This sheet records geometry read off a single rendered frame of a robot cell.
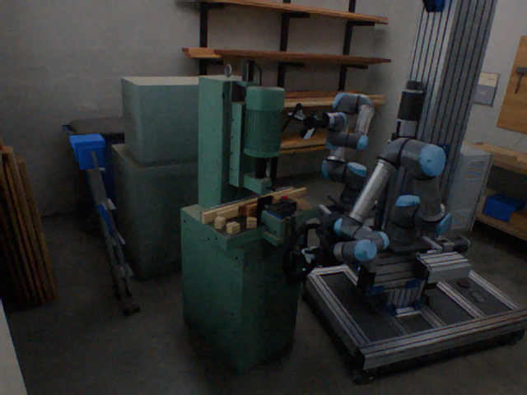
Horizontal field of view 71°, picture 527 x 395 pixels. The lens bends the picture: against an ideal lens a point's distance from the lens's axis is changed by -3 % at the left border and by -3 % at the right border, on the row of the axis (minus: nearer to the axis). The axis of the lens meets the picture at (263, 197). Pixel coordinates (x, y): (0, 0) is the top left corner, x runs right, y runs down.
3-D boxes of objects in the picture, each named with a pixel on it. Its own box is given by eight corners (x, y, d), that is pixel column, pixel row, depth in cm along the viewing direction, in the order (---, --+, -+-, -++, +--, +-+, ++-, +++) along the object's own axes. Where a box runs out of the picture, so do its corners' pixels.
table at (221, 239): (239, 261, 160) (240, 248, 158) (199, 232, 181) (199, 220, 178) (330, 224, 198) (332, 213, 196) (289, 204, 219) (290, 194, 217)
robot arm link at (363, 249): (380, 257, 140) (367, 263, 134) (357, 257, 148) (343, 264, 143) (375, 236, 140) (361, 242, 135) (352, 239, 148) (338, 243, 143)
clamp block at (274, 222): (278, 239, 174) (280, 221, 170) (259, 228, 183) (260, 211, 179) (300, 230, 183) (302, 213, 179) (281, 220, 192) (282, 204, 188)
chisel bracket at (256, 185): (260, 197, 187) (261, 182, 184) (242, 188, 197) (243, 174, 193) (271, 195, 192) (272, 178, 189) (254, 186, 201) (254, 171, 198)
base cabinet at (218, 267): (237, 378, 205) (242, 269, 178) (182, 320, 244) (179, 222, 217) (294, 341, 234) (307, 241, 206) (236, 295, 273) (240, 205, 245)
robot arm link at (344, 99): (342, 183, 226) (360, 92, 221) (319, 179, 231) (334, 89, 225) (345, 183, 238) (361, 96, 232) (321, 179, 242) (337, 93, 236)
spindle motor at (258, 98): (259, 160, 173) (264, 91, 161) (236, 151, 185) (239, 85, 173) (287, 155, 184) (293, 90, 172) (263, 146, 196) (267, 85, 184)
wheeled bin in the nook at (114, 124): (85, 241, 326) (70, 131, 289) (72, 217, 366) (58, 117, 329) (155, 225, 362) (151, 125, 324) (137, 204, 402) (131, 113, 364)
